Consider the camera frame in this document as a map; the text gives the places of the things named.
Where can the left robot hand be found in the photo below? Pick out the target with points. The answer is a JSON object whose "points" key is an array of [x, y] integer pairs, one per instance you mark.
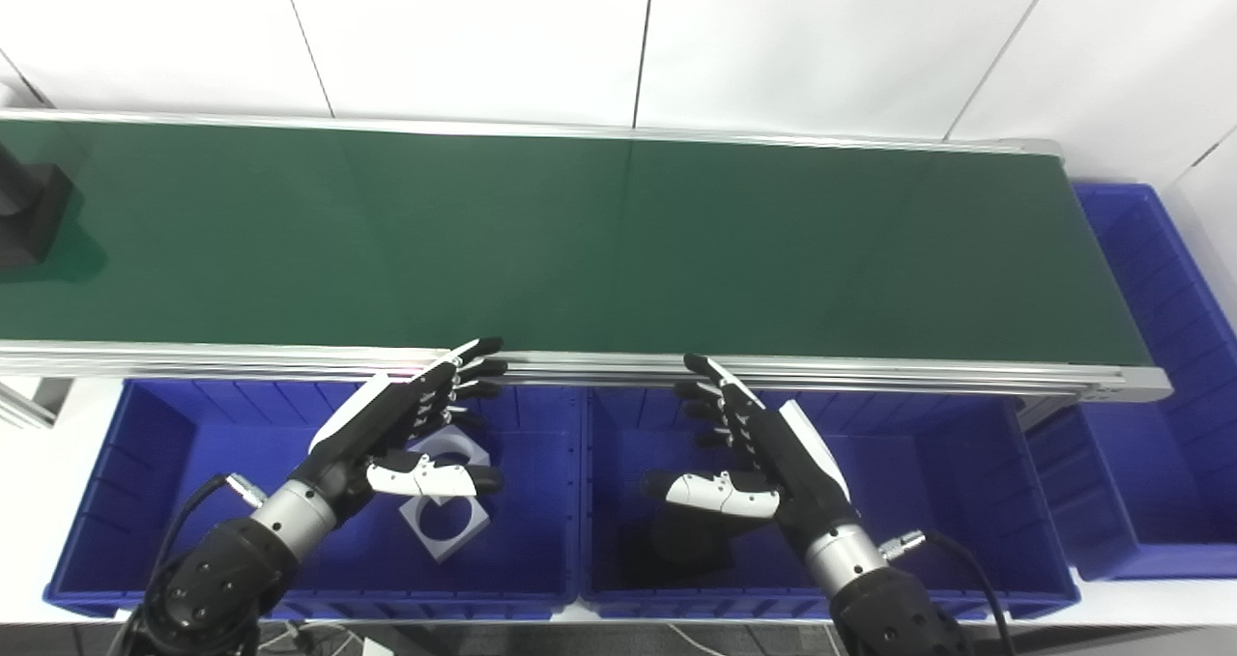
{"points": [[382, 414]]}

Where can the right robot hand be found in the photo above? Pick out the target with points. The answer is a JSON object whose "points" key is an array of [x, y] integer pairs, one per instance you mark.
{"points": [[783, 453]]}

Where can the black cylinder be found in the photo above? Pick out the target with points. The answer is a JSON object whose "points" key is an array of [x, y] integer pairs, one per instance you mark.
{"points": [[676, 550], [37, 219]]}

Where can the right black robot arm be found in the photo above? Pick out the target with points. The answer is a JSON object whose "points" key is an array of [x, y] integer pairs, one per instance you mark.
{"points": [[884, 603]]}

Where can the blue plastic bin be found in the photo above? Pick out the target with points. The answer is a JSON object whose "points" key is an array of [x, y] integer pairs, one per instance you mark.
{"points": [[1160, 443], [155, 530], [928, 501]]}

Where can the green conveyor belt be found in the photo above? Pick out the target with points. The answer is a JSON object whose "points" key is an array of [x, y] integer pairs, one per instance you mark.
{"points": [[580, 250]]}

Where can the aluminium conveyor leg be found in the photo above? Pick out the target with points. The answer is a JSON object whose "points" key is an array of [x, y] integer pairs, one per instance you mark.
{"points": [[34, 400]]}

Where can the grey square plate with hole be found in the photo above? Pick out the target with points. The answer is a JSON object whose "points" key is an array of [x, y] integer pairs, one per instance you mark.
{"points": [[452, 530]]}

